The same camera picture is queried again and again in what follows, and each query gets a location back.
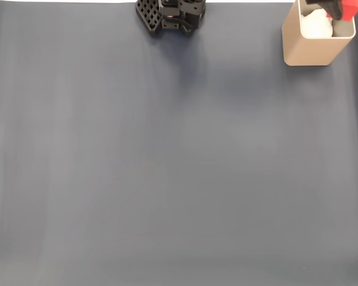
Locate red cube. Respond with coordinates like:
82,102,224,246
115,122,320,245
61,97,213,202
340,0,358,21

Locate beige rounded box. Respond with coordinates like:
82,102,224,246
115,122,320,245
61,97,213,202
282,0,357,66

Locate white crumpled tissue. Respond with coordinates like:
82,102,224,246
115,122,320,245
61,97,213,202
300,8,335,38

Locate blue-grey table mat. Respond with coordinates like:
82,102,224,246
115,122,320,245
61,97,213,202
0,2,358,286

